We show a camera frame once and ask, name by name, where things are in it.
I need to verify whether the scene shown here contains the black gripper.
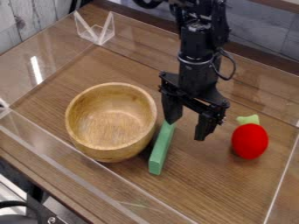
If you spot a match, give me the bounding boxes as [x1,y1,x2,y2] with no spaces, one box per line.
[159,72,230,141]

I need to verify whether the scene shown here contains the red toy fruit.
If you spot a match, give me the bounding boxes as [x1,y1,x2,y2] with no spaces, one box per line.
[231,114,268,159]

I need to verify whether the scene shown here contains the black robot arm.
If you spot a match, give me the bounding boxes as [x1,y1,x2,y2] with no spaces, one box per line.
[133,0,232,141]

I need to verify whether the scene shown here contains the green rectangular block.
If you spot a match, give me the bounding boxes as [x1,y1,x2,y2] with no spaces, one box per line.
[148,122,175,175]

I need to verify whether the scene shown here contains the wooden bowl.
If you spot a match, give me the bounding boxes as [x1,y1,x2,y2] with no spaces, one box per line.
[64,82,157,163]

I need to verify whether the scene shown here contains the clear acrylic front wall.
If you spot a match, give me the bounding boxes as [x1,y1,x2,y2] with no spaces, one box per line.
[0,102,196,224]

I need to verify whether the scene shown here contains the black metal bracket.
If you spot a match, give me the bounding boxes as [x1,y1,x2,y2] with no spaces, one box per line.
[25,195,68,224]

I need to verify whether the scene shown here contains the black cable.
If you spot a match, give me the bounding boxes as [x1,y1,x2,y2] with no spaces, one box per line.
[0,199,29,210]

